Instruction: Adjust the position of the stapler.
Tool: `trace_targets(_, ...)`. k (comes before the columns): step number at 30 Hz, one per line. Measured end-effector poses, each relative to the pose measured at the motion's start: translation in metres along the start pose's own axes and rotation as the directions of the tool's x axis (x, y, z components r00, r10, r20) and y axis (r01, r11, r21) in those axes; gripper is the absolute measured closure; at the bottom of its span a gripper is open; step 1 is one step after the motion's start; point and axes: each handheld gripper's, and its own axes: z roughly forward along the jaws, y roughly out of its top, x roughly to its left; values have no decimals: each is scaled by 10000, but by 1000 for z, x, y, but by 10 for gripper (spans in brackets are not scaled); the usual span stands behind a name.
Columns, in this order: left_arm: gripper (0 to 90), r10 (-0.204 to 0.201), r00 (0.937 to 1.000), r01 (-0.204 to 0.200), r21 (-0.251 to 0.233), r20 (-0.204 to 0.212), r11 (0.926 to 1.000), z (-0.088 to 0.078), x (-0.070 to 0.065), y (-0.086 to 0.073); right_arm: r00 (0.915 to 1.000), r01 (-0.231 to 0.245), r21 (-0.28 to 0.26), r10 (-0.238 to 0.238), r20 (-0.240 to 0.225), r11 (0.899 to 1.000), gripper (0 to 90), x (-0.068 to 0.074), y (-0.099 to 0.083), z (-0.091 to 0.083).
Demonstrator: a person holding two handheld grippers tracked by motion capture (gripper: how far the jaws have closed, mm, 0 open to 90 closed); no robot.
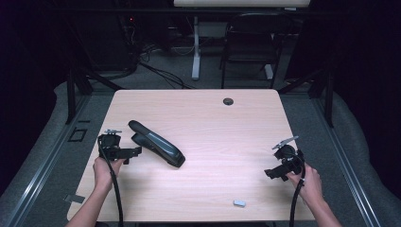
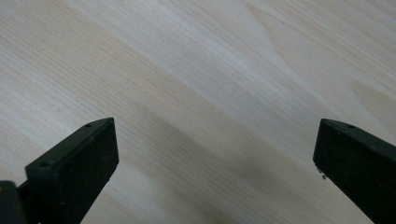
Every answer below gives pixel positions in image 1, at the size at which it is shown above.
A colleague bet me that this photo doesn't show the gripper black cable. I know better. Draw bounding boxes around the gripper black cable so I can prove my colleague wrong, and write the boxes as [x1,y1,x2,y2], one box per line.
[97,135,125,227]
[288,150,307,227]

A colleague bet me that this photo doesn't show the metal floor rail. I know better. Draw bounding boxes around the metal floor rail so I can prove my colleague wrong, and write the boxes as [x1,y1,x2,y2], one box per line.
[311,96,383,227]
[0,94,93,227]

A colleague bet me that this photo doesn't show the black folding chair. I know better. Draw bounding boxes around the black folding chair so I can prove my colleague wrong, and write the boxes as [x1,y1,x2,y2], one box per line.
[218,11,293,90]

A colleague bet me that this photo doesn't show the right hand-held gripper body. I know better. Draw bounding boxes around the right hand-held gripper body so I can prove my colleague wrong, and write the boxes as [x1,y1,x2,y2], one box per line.
[271,135,306,178]

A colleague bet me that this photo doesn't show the person's left hand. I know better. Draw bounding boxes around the person's left hand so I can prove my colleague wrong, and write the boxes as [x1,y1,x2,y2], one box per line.
[92,156,127,192]

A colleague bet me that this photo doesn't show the white standing desk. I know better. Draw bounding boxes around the white standing desk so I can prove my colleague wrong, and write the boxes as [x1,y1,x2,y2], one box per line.
[173,0,312,81]

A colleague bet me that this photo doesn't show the black frame stand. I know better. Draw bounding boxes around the black frame stand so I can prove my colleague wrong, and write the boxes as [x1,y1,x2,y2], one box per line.
[64,66,125,125]
[277,61,336,129]

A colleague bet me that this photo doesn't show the large black stapler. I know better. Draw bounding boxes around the large black stapler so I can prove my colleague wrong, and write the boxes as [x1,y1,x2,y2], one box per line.
[127,119,186,168]

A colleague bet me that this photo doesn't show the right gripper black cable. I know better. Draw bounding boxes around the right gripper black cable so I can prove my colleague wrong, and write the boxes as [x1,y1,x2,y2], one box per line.
[288,150,307,227]

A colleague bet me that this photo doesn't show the black floor cables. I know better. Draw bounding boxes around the black floor cables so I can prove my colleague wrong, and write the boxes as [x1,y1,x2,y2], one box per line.
[137,44,195,90]

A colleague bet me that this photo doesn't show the black square tape outline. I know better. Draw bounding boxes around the black square tape outline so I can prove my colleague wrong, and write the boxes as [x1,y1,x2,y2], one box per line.
[67,126,89,143]

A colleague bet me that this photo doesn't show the grey floor tape piece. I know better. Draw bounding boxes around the grey floor tape piece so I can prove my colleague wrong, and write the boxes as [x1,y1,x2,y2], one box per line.
[62,193,86,204]

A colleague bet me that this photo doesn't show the person's right hand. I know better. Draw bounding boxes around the person's right hand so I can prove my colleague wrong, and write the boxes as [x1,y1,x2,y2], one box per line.
[286,163,324,204]

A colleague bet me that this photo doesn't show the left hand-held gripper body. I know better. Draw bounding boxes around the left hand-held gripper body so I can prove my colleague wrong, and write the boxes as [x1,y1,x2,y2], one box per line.
[96,128,128,162]

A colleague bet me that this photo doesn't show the dark equipment cabinet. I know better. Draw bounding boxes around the dark equipment cabinet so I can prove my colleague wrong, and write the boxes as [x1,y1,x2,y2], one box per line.
[74,10,141,73]

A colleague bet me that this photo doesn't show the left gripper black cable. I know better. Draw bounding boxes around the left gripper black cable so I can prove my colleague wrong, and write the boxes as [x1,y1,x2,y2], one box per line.
[97,135,125,227]

